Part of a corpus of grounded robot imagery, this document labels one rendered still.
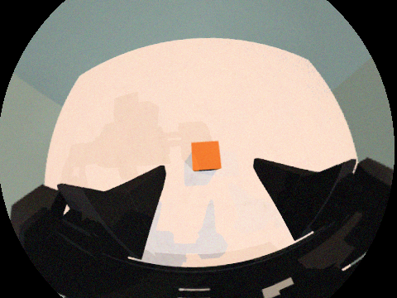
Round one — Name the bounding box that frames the orange block with dark square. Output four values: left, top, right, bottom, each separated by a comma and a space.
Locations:
192, 140, 222, 172

